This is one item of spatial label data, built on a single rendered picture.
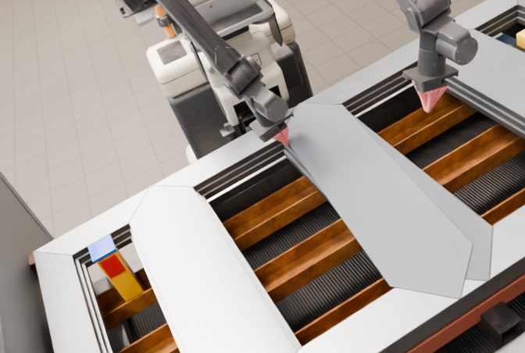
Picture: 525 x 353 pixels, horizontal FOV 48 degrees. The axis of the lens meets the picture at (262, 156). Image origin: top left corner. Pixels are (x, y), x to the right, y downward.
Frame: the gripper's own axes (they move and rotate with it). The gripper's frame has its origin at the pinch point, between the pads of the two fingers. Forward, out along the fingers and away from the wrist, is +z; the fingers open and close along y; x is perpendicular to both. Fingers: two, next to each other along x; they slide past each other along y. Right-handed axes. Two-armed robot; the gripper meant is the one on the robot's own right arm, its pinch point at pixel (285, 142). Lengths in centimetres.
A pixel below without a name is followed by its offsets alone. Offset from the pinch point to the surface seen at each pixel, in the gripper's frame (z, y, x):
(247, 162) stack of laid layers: -0.2, -10.8, 2.6
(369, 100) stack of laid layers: 7.7, 25.7, 2.8
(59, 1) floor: 78, -56, 441
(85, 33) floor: 79, -49, 346
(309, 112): 1.8, 10.7, 6.5
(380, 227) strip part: 0.5, 2.8, -39.2
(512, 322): 11, 10, -66
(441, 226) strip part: 2.2, 12.4, -46.8
